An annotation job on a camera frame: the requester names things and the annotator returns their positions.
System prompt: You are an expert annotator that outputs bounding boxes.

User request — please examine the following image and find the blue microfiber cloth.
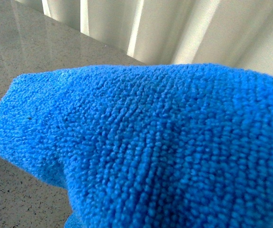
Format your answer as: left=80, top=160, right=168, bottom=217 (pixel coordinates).
left=0, top=64, right=273, bottom=228

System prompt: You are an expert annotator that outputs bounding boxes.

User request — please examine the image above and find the white pleated curtain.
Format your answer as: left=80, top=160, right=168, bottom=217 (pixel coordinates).
left=24, top=0, right=273, bottom=76

